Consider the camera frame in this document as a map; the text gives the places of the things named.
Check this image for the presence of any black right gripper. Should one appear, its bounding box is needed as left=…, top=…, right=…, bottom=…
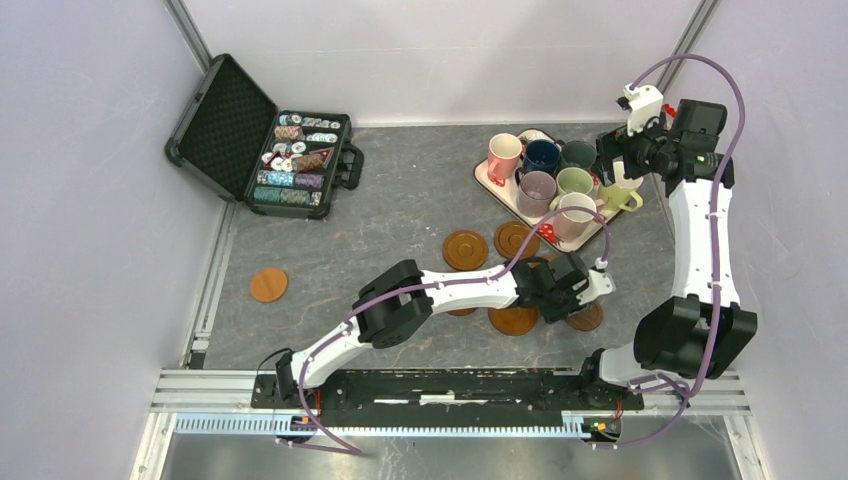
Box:
left=591, top=108, right=678, bottom=187

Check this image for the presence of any dark walnut coaster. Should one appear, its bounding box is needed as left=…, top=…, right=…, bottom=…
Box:
left=565, top=301, right=603, bottom=332

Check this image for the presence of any brown grooved wooden coaster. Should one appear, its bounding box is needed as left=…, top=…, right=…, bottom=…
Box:
left=527, top=256, right=557, bottom=268
left=446, top=308, right=476, bottom=317
left=488, top=307, right=539, bottom=336
left=442, top=230, right=489, bottom=271
left=493, top=221, right=540, bottom=259

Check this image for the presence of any white strawberry print tray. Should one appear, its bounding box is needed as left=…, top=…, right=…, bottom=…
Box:
left=473, top=128, right=604, bottom=253

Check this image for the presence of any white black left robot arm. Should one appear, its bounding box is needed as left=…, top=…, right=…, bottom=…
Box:
left=275, top=254, right=614, bottom=408

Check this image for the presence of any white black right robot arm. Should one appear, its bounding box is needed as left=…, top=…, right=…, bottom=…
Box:
left=577, top=97, right=758, bottom=408

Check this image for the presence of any light orange flat coaster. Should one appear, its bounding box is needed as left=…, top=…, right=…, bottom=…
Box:
left=249, top=267, right=289, bottom=303

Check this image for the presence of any red blue toy block car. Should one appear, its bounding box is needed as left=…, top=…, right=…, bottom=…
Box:
left=662, top=103, right=677, bottom=119

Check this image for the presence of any pale pink white mug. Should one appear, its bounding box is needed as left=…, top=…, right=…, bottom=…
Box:
left=550, top=192, right=598, bottom=243

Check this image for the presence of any yellow-green mug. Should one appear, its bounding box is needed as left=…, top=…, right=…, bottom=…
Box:
left=598, top=161, right=644, bottom=212

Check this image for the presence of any dark green mug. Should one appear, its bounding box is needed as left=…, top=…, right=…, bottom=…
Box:
left=560, top=140, right=597, bottom=170

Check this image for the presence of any lilac mug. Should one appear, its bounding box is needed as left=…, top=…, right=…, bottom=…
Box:
left=514, top=170, right=558, bottom=217

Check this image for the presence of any light green mug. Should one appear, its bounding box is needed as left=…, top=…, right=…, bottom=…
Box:
left=549, top=167, right=595, bottom=210

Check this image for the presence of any dark blue mug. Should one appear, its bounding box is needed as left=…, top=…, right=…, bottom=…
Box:
left=522, top=139, right=560, bottom=176

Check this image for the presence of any black poker chip case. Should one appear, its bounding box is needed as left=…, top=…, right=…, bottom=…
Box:
left=164, top=54, right=364, bottom=220

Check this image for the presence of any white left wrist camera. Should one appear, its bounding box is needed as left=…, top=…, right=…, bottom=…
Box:
left=577, top=268, right=616, bottom=305

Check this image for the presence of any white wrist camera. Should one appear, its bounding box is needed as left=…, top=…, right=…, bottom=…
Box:
left=577, top=268, right=616, bottom=305
left=616, top=83, right=664, bottom=137

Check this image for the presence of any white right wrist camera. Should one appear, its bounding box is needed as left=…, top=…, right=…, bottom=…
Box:
left=616, top=83, right=664, bottom=137

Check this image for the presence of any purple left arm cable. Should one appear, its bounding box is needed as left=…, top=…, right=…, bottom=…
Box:
left=276, top=205, right=612, bottom=457

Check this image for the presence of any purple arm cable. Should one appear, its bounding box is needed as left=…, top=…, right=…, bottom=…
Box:
left=276, top=205, right=612, bottom=457
left=586, top=53, right=747, bottom=452

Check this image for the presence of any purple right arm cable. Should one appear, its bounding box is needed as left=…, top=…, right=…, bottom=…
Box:
left=586, top=53, right=747, bottom=452

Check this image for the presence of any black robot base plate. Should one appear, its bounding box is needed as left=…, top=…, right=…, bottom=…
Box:
left=250, top=368, right=645, bottom=429

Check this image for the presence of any aluminium frame rail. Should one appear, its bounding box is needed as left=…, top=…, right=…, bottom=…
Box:
left=134, top=370, right=771, bottom=479

